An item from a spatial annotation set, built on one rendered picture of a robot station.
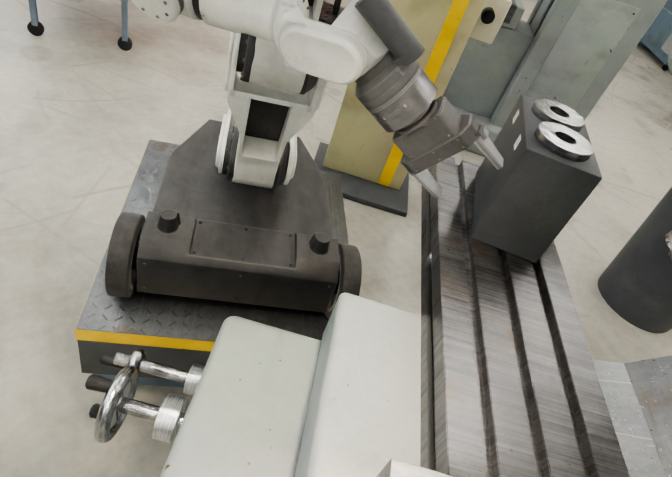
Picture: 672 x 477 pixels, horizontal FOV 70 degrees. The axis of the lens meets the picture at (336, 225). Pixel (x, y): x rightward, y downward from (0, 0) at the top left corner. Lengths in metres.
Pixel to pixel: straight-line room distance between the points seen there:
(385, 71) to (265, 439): 0.53
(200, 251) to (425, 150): 0.62
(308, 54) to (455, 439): 0.48
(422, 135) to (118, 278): 0.75
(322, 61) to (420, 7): 1.55
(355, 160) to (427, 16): 0.76
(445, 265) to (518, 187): 0.17
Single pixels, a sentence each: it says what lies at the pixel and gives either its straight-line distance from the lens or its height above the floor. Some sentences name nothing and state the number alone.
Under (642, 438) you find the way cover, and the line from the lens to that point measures 0.86.
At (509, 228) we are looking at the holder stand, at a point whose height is 0.97.
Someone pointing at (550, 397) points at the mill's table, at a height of 0.93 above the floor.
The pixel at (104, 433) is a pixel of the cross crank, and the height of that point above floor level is 0.64.
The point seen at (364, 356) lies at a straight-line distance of 0.71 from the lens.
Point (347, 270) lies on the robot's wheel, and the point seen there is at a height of 0.59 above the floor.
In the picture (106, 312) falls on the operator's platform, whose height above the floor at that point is 0.40.
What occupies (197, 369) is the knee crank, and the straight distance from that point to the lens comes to 1.01.
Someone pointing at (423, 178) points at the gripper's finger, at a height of 1.03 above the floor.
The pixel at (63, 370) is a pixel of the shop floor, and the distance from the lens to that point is 1.66.
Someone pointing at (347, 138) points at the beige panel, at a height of 0.23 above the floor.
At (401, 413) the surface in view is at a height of 0.85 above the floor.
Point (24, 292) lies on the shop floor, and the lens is 1.85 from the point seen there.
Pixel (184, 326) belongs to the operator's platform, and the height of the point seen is 0.40.
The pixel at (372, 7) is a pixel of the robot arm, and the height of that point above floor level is 1.25.
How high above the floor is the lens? 1.41
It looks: 40 degrees down
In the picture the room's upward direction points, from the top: 20 degrees clockwise
